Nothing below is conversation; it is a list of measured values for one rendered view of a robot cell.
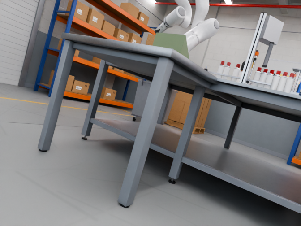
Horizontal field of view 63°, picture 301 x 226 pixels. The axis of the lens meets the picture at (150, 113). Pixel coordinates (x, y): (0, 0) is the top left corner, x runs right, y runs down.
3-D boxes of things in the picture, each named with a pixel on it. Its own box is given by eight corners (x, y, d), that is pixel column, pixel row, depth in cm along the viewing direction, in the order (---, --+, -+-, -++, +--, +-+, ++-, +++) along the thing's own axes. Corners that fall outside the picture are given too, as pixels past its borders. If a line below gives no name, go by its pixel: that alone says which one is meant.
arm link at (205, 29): (188, 49, 183) (205, 36, 195) (208, 42, 168) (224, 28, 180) (181, 34, 179) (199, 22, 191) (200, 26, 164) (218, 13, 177)
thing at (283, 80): (281, 97, 207) (289, 73, 205) (281, 96, 202) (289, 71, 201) (274, 95, 209) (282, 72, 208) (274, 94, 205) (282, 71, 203)
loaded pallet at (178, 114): (204, 133, 629) (220, 81, 619) (193, 133, 556) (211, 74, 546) (163, 119, 686) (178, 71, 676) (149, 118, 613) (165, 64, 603)
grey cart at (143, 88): (140, 119, 535) (152, 76, 528) (167, 128, 518) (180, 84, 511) (125, 120, 450) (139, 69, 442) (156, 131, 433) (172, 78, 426)
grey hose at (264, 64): (266, 67, 205) (274, 43, 203) (266, 67, 202) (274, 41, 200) (262, 67, 206) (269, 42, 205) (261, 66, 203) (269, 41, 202)
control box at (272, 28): (277, 45, 205) (284, 23, 204) (263, 37, 199) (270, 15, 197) (267, 45, 215) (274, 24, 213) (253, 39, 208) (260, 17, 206)
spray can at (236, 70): (235, 86, 228) (242, 65, 226) (234, 85, 223) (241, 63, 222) (230, 85, 230) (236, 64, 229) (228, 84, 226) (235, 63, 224)
